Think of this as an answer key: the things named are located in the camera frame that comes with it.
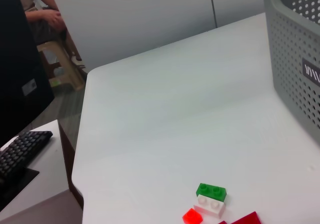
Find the green toy brick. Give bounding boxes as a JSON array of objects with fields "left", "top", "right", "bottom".
[{"left": 196, "top": 182, "right": 228, "bottom": 206}]

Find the white toy brick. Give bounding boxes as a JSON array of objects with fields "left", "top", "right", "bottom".
[{"left": 192, "top": 194, "right": 226, "bottom": 219}]

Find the grey perforated storage basket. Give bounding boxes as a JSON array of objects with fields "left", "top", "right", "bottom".
[{"left": 261, "top": 0, "right": 320, "bottom": 144}]

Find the wooden stool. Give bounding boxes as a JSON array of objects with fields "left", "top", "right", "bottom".
[{"left": 36, "top": 39, "right": 88, "bottom": 92}]

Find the small red toy brick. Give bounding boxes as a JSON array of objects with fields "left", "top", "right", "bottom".
[{"left": 181, "top": 208, "right": 204, "bottom": 224}]

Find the white side desk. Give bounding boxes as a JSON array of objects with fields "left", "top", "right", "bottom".
[{"left": 0, "top": 119, "right": 84, "bottom": 224}]

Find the dark red long toy brick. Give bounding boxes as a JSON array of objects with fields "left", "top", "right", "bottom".
[{"left": 217, "top": 210, "right": 263, "bottom": 224}]

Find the black keyboard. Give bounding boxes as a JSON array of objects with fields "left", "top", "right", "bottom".
[{"left": 0, "top": 130, "right": 54, "bottom": 182}]

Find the black computer case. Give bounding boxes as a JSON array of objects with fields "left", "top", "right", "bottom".
[{"left": 0, "top": 0, "right": 56, "bottom": 148}]

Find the seated person in background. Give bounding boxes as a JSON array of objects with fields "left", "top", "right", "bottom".
[{"left": 14, "top": 0, "right": 69, "bottom": 46}]

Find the black flat stand base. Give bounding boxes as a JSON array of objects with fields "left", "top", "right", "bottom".
[{"left": 0, "top": 167, "right": 41, "bottom": 202}]

